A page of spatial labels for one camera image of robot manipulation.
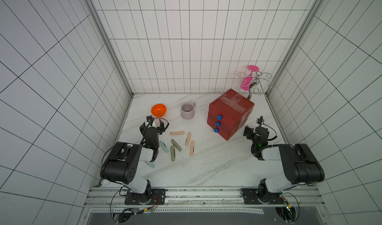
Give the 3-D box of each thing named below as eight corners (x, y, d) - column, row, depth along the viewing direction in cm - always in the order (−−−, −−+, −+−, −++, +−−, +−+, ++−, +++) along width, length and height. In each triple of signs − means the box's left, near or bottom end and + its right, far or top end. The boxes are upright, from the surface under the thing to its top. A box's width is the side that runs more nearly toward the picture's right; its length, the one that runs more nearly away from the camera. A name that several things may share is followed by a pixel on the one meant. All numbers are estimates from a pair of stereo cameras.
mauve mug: (181, 119, 105) (180, 113, 100) (182, 107, 113) (181, 100, 107) (195, 119, 105) (195, 113, 100) (195, 107, 113) (195, 101, 107)
